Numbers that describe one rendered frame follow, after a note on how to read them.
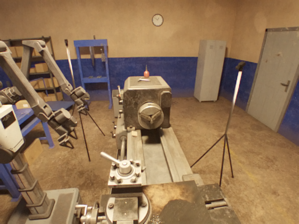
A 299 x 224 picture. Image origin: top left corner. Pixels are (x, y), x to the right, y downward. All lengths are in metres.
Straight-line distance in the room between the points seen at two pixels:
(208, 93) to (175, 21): 2.35
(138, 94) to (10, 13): 4.85
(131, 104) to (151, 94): 0.23
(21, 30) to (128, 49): 3.03
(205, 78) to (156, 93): 3.40
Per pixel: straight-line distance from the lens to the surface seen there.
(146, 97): 1.60
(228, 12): 5.68
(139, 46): 4.81
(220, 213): 1.11
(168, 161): 1.37
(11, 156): 1.46
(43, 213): 1.97
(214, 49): 4.87
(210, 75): 4.94
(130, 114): 1.67
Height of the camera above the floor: 1.77
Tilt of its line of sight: 25 degrees down
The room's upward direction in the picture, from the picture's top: straight up
